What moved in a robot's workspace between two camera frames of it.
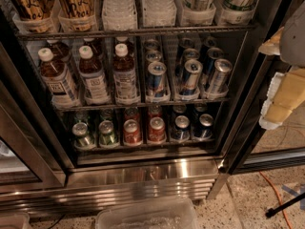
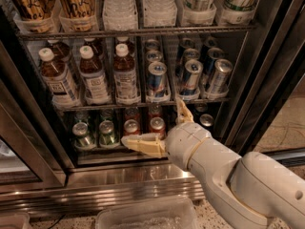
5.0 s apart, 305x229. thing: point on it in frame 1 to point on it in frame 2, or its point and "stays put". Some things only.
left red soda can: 132,133 stays put
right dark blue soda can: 204,129 stays put
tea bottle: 92,77 stays put
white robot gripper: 294,38 to 183,144
